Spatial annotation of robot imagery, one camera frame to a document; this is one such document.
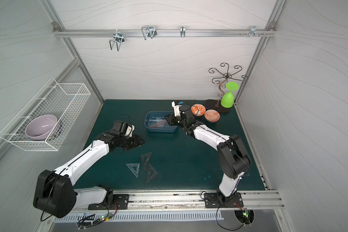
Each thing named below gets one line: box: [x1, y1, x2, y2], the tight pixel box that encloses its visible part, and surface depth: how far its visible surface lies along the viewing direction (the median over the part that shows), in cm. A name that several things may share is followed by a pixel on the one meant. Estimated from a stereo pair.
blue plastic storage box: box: [144, 110, 178, 133], surface depth 106 cm
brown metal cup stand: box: [205, 62, 248, 114], surface depth 98 cm
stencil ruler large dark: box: [148, 118, 168, 129], surface depth 106 cm
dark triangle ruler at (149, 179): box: [145, 163, 159, 185], surface depth 85 cm
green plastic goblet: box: [220, 81, 240, 109], surface depth 91 cm
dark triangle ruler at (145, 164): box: [141, 152, 153, 171], surface depth 90 cm
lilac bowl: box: [25, 114, 58, 141], surface depth 61 cm
